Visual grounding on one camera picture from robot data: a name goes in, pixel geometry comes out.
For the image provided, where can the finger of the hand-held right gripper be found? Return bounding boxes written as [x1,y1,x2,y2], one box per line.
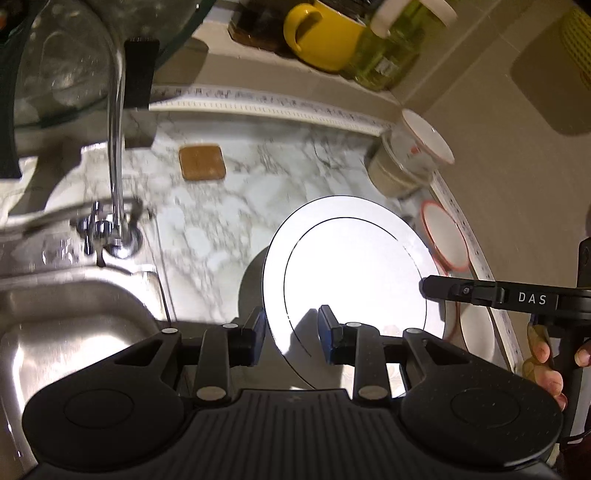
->
[419,274,509,309]

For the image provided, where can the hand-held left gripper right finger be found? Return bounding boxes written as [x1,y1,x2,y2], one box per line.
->
[318,305,467,400]

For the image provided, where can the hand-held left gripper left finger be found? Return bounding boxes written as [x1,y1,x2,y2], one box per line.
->
[113,307,269,400]

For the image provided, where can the red-rimmed dotted bowl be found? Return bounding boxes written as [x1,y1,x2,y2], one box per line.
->
[445,300,504,370]

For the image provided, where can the red-rimmed white bowl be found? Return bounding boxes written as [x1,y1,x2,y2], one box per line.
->
[419,199,472,277]

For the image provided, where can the small white plate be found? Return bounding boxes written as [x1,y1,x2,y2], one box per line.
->
[261,196,446,393]

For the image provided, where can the person's right hand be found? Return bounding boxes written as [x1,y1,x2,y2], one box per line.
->
[525,320,591,412]

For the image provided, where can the clear plastic container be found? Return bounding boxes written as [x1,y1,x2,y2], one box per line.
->
[365,131,435,200]

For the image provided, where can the rose print white bowl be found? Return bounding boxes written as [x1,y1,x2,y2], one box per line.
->
[398,108,455,178]

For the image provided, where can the stainless steel sink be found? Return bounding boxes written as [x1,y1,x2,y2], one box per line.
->
[0,208,174,467]

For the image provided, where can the brown soap bar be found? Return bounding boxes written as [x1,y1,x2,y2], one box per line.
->
[178,144,228,182]

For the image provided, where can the chrome gooseneck faucet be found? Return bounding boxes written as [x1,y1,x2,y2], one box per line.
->
[69,34,153,268]

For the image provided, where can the music note trim strip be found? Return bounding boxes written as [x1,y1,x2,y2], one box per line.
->
[150,85,525,370]

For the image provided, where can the green glass pitcher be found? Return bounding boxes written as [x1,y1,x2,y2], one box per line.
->
[342,0,458,93]

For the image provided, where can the large yellow colander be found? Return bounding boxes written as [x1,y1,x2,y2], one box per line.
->
[558,4,591,65]

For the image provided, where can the yellow mug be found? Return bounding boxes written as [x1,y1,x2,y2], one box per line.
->
[283,2,370,72]

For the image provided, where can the dark glass jar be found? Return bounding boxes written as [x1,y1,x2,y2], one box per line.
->
[228,0,296,51]

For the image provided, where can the green-rimmed glass pot lid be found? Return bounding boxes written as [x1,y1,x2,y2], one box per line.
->
[0,0,208,181]

